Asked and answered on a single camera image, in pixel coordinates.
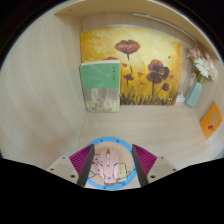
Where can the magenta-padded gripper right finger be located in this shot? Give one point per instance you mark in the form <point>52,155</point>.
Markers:
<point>163,166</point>

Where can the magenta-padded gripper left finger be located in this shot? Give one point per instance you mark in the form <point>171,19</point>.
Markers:
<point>61,166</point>

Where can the round blue-rimmed cartoon mouse pad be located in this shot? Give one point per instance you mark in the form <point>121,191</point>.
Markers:
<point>125,150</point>

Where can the orange covered book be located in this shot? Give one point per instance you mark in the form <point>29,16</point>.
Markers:
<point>211,121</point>

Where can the pale teal faceted vase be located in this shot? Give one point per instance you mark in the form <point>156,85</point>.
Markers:
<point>193,95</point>

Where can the green covered book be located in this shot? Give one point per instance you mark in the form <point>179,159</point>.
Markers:
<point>100,83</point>

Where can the pink and white flower bouquet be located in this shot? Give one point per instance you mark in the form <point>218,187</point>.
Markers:
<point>203,65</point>

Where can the yellow poppy flower painting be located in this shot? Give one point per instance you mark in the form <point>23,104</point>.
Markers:
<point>146,56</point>

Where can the slim white light bar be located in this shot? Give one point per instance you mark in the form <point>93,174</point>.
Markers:
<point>166,24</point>

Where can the light wooden shelf board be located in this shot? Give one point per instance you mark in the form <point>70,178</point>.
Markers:
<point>133,6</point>

